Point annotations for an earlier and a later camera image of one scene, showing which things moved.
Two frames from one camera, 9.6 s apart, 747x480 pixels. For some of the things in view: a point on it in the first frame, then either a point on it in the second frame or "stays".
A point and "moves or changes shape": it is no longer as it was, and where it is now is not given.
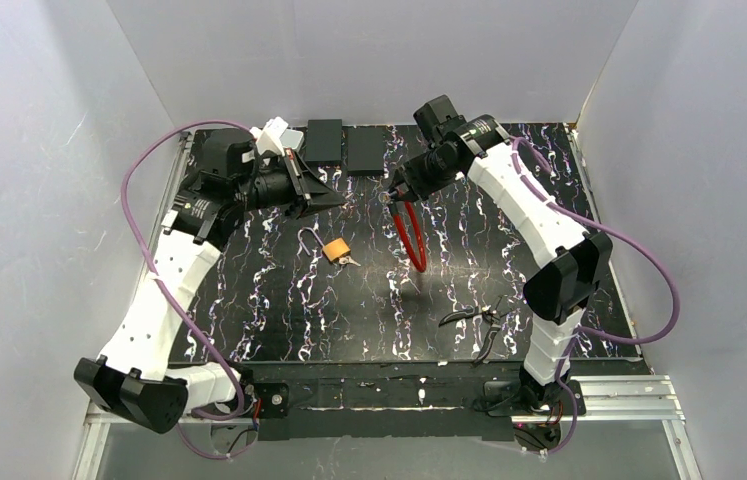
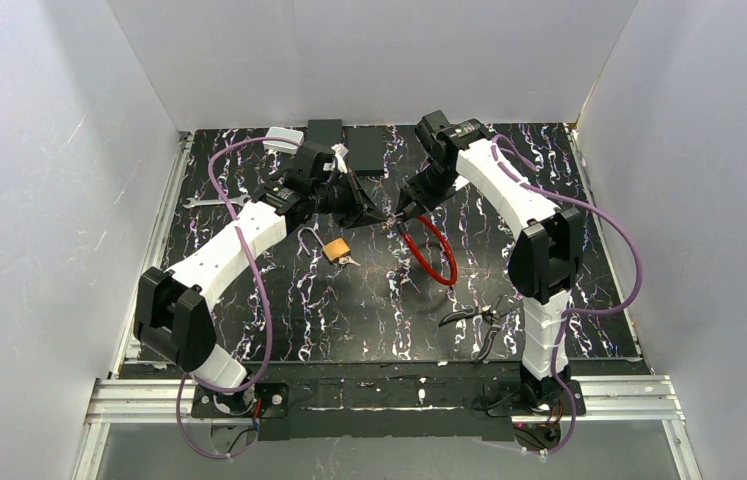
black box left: [323, 141] stays
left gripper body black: [299, 180] → [349, 201]
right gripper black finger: [401, 188] → [409, 209]
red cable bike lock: [416, 226] moves or changes shape
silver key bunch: [346, 260] stays
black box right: [365, 151] stays
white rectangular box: [292, 139] stays
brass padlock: [333, 249] stays
